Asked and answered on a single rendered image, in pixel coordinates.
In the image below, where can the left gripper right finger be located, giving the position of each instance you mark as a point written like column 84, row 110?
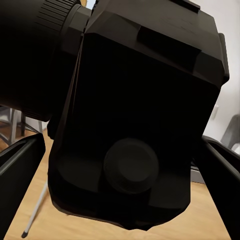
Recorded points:
column 220, row 170

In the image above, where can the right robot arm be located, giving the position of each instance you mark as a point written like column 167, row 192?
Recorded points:
column 195, row 175

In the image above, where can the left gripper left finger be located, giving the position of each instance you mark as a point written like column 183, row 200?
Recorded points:
column 18, row 165

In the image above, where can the camera tripod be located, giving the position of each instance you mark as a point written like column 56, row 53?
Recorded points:
column 25, row 233

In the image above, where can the taboret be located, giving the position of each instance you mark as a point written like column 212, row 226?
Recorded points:
column 13, row 125

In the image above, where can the desk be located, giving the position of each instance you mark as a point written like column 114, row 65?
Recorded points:
column 6, row 114

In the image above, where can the digital camera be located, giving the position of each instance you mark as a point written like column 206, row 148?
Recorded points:
column 127, row 89

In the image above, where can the table lamp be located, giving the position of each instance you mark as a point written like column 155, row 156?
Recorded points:
column 214, row 112

